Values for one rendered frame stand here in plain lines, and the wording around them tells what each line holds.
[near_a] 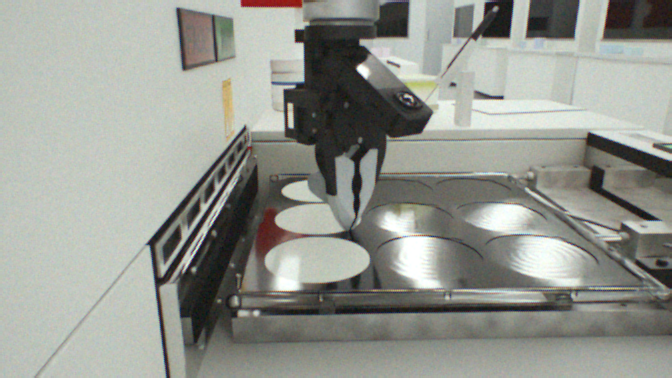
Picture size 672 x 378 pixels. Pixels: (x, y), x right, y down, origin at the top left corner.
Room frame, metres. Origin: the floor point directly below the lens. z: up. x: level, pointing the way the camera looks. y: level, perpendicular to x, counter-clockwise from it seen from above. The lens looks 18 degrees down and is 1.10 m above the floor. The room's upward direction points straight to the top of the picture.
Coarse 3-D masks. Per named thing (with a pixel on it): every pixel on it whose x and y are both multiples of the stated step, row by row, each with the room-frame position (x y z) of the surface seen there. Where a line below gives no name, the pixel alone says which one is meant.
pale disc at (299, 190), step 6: (306, 180) 0.69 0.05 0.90; (288, 186) 0.66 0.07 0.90; (294, 186) 0.66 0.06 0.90; (300, 186) 0.66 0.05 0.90; (306, 186) 0.66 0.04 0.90; (282, 192) 0.63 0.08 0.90; (288, 192) 0.63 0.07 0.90; (294, 192) 0.63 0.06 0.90; (300, 192) 0.63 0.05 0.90; (306, 192) 0.63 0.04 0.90; (294, 198) 0.61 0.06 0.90; (300, 198) 0.61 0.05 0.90; (306, 198) 0.61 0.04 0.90; (312, 198) 0.61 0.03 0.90; (318, 198) 0.61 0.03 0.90
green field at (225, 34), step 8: (216, 24) 0.54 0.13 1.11; (224, 24) 0.59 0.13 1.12; (232, 24) 0.64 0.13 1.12; (224, 32) 0.59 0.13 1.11; (232, 32) 0.64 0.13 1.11; (224, 40) 0.58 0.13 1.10; (232, 40) 0.64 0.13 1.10; (224, 48) 0.58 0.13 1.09; (232, 48) 0.63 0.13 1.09; (224, 56) 0.58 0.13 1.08
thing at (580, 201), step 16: (544, 192) 0.69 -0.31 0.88; (560, 192) 0.69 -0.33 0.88; (576, 192) 0.69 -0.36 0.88; (592, 192) 0.69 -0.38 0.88; (560, 208) 0.63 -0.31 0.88; (576, 208) 0.62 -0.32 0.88; (592, 208) 0.62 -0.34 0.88; (608, 208) 0.62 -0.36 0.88; (624, 208) 0.62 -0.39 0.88; (592, 224) 0.56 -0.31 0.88; (608, 224) 0.56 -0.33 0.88; (624, 256) 0.49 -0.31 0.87
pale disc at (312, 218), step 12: (312, 204) 0.58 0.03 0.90; (324, 204) 0.58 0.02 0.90; (276, 216) 0.54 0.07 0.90; (288, 216) 0.54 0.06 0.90; (300, 216) 0.54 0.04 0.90; (312, 216) 0.54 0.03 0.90; (324, 216) 0.54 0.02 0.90; (288, 228) 0.50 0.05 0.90; (300, 228) 0.50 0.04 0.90; (312, 228) 0.50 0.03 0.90; (324, 228) 0.50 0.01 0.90; (336, 228) 0.50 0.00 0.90
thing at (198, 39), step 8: (184, 16) 0.42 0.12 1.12; (192, 16) 0.44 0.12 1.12; (200, 16) 0.47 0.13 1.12; (184, 24) 0.42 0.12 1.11; (192, 24) 0.44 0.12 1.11; (200, 24) 0.47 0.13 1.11; (208, 24) 0.51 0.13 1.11; (184, 32) 0.41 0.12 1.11; (192, 32) 0.44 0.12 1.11; (200, 32) 0.47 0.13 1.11; (208, 32) 0.50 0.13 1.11; (184, 40) 0.41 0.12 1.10; (192, 40) 0.44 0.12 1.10; (200, 40) 0.47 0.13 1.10; (208, 40) 0.50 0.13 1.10; (192, 48) 0.43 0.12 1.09; (200, 48) 0.46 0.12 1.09; (208, 48) 0.50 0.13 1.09; (192, 56) 0.43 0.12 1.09; (200, 56) 0.46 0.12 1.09; (208, 56) 0.49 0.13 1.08
